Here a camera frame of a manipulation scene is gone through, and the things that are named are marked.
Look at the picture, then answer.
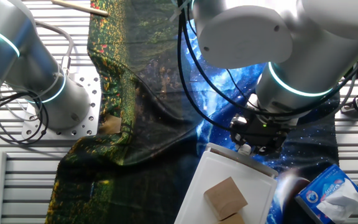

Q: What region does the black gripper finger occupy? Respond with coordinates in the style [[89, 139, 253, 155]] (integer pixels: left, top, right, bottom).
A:
[[253, 143, 279, 156], [230, 124, 250, 147]]

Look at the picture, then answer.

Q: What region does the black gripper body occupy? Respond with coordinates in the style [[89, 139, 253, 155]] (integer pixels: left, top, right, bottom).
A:
[[239, 116, 290, 147]]

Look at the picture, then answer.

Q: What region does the white drawer cabinet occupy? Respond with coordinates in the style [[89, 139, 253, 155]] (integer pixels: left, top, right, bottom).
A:
[[174, 149, 278, 224]]

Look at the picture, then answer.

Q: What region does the brown wooden cube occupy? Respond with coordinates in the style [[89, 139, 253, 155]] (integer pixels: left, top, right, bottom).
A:
[[203, 176, 249, 221], [218, 213, 246, 224]]

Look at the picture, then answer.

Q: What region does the blue tissue pack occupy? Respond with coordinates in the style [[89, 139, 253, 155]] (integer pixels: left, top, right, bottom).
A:
[[294, 164, 358, 224]]

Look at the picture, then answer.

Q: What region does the galaxy and meadow print cloth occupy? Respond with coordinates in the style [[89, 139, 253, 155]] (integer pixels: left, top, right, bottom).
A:
[[45, 0, 341, 224]]

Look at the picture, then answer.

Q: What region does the brown tape patch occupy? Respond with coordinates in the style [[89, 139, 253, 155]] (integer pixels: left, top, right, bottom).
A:
[[99, 114, 123, 135]]

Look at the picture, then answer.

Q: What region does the pale wooden stick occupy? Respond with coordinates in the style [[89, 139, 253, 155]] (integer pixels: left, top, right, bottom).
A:
[[50, 0, 109, 17]]

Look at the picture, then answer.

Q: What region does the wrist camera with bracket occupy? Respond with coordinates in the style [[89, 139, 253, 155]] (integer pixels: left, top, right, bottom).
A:
[[231, 93, 259, 126]]

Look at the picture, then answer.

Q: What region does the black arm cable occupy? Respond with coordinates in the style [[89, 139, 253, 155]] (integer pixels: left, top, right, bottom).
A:
[[176, 0, 358, 133]]

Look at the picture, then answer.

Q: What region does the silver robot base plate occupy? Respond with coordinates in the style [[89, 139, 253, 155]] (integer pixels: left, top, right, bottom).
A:
[[21, 73, 102, 141]]

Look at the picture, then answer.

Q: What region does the grey base cable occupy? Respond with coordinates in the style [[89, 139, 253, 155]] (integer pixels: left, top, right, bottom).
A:
[[31, 19, 75, 75]]

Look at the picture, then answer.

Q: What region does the black base cable bundle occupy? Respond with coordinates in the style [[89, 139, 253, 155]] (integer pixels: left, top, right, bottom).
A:
[[0, 90, 50, 146]]

